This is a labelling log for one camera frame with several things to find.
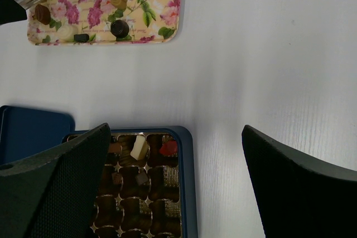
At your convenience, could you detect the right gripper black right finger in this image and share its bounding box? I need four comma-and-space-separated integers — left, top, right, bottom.
242, 125, 356, 237

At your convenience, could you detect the dark chocolate box with dividers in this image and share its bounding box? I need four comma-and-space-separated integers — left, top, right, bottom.
61, 125, 199, 238

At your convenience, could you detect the white square chocolate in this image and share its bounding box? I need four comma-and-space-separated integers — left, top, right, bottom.
130, 135, 148, 161

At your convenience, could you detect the brown ribbed oval chocolate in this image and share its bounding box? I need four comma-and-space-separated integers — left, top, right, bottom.
33, 4, 51, 25

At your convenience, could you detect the dark square chocolate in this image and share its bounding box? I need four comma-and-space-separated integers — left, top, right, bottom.
135, 172, 149, 186

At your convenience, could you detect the white round chocolate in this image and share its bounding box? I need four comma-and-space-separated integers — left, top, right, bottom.
57, 25, 78, 42

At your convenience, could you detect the dark round chocolate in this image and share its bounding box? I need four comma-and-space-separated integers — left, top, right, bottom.
110, 20, 129, 38

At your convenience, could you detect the small black bar chocolate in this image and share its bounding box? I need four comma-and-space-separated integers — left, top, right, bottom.
74, 33, 89, 42

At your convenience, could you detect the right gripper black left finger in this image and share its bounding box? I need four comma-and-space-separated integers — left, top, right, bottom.
1, 123, 111, 237

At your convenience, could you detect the floral rectangular tray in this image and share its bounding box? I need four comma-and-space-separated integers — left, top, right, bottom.
27, 0, 181, 46

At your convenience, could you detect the dark blue box lid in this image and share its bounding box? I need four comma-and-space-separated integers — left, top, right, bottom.
1, 105, 75, 165

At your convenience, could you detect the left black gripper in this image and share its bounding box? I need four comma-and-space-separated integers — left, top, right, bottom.
0, 0, 27, 25

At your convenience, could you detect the red heart chocolate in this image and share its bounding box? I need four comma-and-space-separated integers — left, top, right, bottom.
159, 140, 178, 157

